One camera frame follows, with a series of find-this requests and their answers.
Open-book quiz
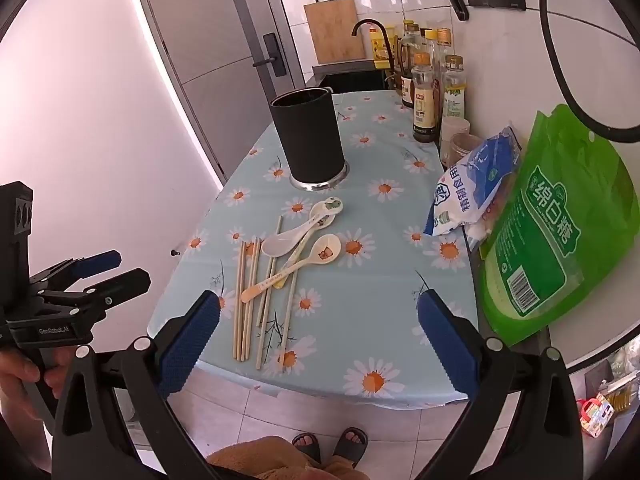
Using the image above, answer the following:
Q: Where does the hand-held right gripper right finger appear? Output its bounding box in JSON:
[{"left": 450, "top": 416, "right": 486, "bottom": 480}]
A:
[{"left": 416, "top": 289, "right": 586, "bottom": 480}]

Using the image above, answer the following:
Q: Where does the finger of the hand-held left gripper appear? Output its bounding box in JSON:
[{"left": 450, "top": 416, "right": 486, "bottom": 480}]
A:
[
  {"left": 29, "top": 249, "right": 122, "bottom": 292},
  {"left": 40, "top": 268, "right": 152, "bottom": 322}
]

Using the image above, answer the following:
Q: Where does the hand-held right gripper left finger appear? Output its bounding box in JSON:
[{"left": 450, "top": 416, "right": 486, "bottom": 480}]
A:
[{"left": 50, "top": 289, "right": 221, "bottom": 480}]

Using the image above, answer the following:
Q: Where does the bunch of wooden chopsticks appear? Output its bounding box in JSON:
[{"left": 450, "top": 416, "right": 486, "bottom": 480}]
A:
[{"left": 232, "top": 215, "right": 301, "bottom": 371}]

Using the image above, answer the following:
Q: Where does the white spoon floral handle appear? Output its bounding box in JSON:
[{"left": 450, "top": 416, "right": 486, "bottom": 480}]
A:
[{"left": 261, "top": 211, "right": 337, "bottom": 257}]

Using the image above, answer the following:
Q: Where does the white spoon brown bear print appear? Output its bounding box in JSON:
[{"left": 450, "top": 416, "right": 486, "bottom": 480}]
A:
[{"left": 240, "top": 234, "right": 343, "bottom": 304}]

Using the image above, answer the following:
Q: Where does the white spoon green print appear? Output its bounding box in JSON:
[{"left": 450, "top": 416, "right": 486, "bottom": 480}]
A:
[{"left": 271, "top": 197, "right": 346, "bottom": 289}]

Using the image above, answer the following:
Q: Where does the black cylindrical utensil holder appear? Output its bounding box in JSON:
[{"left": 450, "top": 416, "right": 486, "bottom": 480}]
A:
[{"left": 270, "top": 86, "right": 348, "bottom": 192}]

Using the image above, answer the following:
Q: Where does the person's left hand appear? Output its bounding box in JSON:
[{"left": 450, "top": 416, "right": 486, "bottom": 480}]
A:
[{"left": 0, "top": 346, "right": 77, "bottom": 421}]

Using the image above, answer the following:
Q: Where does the light blue daisy tablecloth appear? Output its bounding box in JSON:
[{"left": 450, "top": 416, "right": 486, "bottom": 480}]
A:
[{"left": 147, "top": 91, "right": 481, "bottom": 411}]

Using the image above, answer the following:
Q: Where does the person's brown clothing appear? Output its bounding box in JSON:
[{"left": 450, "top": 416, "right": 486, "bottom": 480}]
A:
[{"left": 206, "top": 435, "right": 366, "bottom": 480}]

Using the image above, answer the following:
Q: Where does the black slipper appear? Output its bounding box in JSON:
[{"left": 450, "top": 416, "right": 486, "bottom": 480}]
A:
[
  {"left": 291, "top": 432, "right": 322, "bottom": 464},
  {"left": 333, "top": 426, "right": 370, "bottom": 464}
]

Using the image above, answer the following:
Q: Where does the blue white salt bag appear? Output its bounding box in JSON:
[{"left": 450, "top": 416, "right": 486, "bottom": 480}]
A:
[{"left": 424, "top": 126, "right": 523, "bottom": 237}]

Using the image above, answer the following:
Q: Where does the green sugar bag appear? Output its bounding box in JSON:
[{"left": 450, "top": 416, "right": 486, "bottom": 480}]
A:
[{"left": 479, "top": 104, "right": 640, "bottom": 347}]

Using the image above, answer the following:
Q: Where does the colourful small carton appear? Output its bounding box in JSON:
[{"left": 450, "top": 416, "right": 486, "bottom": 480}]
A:
[{"left": 576, "top": 394, "right": 616, "bottom": 439}]

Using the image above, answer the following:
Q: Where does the yellow oil bottle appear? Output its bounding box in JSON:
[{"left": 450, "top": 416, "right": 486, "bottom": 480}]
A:
[{"left": 599, "top": 345, "right": 640, "bottom": 413}]

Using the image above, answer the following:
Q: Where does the row of condiment bottles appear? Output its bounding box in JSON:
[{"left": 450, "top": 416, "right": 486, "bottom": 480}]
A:
[{"left": 369, "top": 19, "right": 469, "bottom": 144}]

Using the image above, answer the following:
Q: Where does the grey door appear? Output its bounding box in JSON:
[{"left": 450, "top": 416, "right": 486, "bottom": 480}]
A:
[{"left": 132, "top": 0, "right": 303, "bottom": 183}]

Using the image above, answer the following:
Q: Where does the kitchen sink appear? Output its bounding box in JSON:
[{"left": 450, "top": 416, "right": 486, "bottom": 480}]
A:
[{"left": 306, "top": 60, "right": 396, "bottom": 95}]

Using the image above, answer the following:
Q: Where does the wooden cutting board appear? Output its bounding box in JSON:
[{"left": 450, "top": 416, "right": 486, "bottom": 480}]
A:
[{"left": 303, "top": 0, "right": 367, "bottom": 65}]

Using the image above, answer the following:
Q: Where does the black faucet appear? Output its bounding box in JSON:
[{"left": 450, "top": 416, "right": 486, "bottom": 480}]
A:
[{"left": 351, "top": 19, "right": 397, "bottom": 61}]

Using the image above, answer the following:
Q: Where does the black door lock handle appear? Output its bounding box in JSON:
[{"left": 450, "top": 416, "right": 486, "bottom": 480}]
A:
[{"left": 252, "top": 33, "right": 287, "bottom": 78}]

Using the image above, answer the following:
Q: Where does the black cable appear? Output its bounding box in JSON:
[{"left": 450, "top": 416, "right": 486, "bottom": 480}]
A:
[{"left": 537, "top": 0, "right": 640, "bottom": 143}]

